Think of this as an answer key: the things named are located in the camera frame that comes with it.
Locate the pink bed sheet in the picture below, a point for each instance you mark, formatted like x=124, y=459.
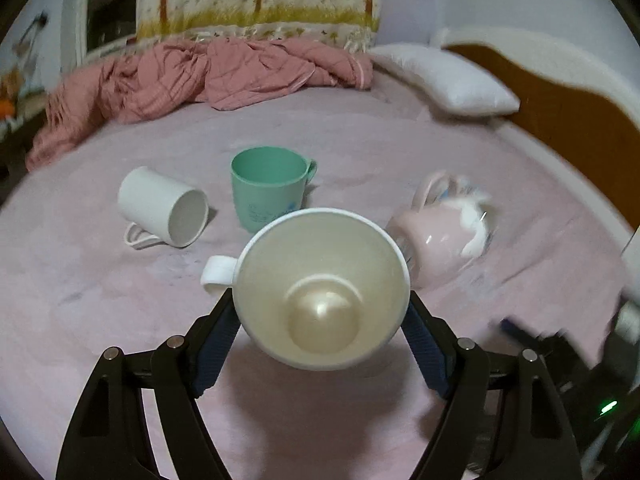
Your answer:
x=125, y=285

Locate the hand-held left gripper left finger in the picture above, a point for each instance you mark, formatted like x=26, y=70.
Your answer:
x=216, y=345

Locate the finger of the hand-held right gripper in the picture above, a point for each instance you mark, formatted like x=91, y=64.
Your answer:
x=525, y=332

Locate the pink quilt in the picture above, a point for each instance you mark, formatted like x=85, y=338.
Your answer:
x=200, y=75

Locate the wooden headboard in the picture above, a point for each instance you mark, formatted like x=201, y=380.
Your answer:
x=555, y=90

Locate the white cylindrical cup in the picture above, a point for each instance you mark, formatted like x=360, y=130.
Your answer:
x=162, y=207

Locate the pink cup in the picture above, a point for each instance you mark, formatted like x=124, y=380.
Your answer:
x=435, y=237

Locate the green cup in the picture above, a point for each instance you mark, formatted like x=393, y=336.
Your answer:
x=267, y=187

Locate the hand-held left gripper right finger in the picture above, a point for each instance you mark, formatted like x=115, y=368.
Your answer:
x=425, y=347

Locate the white pillow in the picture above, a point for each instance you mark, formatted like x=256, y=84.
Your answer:
x=450, y=75

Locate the cream white cup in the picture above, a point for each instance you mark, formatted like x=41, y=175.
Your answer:
x=320, y=290

